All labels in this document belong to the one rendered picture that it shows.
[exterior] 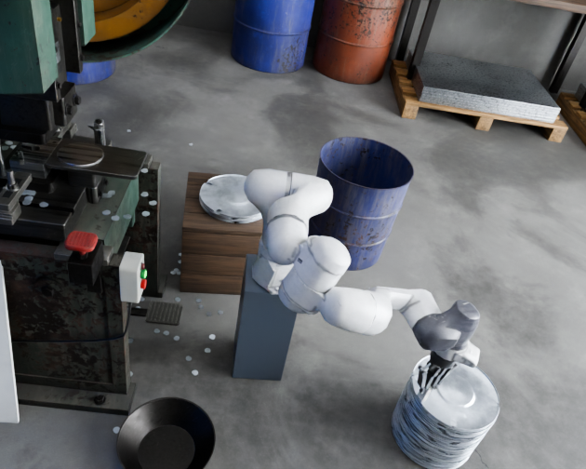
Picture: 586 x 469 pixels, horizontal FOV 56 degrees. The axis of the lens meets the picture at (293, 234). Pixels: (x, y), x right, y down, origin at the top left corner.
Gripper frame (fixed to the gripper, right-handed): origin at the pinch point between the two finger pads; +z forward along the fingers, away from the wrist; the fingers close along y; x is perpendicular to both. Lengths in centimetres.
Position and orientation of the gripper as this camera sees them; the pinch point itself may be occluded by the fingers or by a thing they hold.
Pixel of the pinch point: (424, 391)
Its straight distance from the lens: 183.1
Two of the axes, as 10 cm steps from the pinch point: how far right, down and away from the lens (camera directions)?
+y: -9.3, 0.9, -3.5
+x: 3.3, 6.4, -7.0
